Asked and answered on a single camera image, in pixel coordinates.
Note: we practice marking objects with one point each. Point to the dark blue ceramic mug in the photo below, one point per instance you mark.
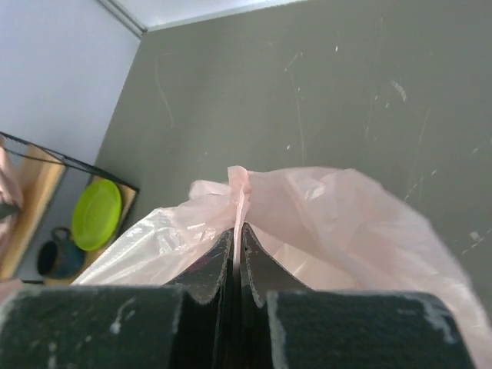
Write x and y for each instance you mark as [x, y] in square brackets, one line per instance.
[60, 257]

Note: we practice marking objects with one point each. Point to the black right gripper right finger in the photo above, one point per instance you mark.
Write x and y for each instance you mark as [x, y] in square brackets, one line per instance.
[288, 325]

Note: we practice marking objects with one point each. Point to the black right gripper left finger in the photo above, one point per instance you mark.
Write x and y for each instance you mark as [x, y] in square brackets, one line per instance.
[176, 325]

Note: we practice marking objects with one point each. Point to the green plate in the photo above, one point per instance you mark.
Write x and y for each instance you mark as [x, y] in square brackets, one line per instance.
[96, 215]

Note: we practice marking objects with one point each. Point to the pink plastic trash bag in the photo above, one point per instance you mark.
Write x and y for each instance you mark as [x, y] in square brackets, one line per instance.
[332, 229]

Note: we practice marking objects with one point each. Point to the wooden shelf board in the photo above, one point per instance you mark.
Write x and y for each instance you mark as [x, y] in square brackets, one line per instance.
[38, 207]

